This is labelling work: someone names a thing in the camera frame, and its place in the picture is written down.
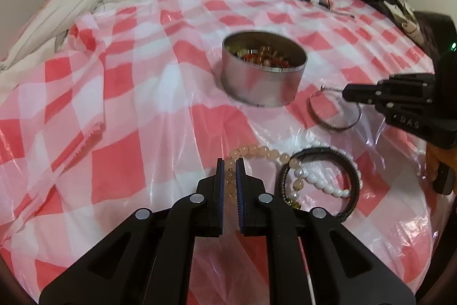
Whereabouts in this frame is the round metal tin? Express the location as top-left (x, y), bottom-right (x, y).
top-left (220, 32), bottom-right (308, 108)

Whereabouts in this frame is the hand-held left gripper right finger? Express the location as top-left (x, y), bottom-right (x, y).
top-left (236, 157), bottom-right (417, 305)

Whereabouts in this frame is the person's right hand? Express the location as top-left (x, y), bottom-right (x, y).
top-left (425, 143), bottom-right (443, 184)

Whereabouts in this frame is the red braided cord bracelet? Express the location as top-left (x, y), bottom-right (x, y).
top-left (265, 57), bottom-right (290, 69)

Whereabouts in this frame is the red checkered plastic sheet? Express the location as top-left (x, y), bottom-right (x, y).
top-left (0, 0), bottom-right (451, 305)

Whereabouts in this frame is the white bead bracelet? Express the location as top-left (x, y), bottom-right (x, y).
top-left (286, 139), bottom-right (363, 199)

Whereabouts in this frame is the amber bead bracelet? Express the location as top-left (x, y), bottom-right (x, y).
top-left (242, 45), bottom-right (291, 69)

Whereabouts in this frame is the silver bangle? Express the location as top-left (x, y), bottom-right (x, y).
top-left (309, 85), bottom-right (363, 131)

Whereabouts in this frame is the gold jewelry piece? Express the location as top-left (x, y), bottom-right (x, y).
top-left (228, 45), bottom-right (251, 58)

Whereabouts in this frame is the white quilt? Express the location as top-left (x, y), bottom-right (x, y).
top-left (0, 0), bottom-right (331, 74)

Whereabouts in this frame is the pale bead bracelet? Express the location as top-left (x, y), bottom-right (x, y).
top-left (222, 144), bottom-right (305, 206)

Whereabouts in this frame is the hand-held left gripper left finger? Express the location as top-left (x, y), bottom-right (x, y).
top-left (39, 158), bottom-right (226, 305)

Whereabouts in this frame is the black leather bracelet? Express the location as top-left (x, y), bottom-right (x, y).
top-left (276, 147), bottom-right (363, 224)

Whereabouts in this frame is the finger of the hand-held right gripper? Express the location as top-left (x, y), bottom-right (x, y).
top-left (342, 74), bottom-right (393, 109)

